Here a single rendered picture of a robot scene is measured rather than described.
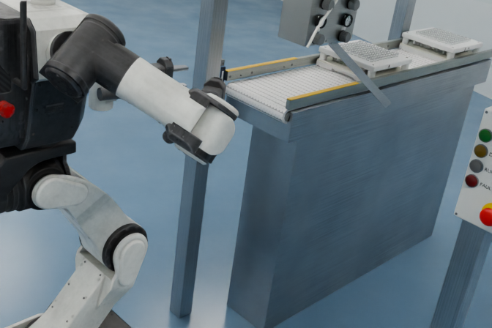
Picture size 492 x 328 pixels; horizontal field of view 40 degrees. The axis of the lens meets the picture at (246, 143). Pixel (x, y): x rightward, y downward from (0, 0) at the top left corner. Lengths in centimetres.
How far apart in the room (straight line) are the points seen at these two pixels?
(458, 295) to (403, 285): 129
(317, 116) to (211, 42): 40
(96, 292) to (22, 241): 108
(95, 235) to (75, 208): 15
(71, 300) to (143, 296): 74
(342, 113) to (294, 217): 40
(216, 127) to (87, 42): 30
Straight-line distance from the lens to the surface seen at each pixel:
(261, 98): 207
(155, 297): 267
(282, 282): 249
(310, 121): 210
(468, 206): 156
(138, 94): 130
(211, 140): 133
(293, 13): 191
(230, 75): 216
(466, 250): 167
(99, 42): 133
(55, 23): 144
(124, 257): 186
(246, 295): 256
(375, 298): 288
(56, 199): 164
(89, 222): 179
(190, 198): 230
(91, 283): 194
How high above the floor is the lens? 164
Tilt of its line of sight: 24 degrees down
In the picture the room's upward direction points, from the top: 8 degrees clockwise
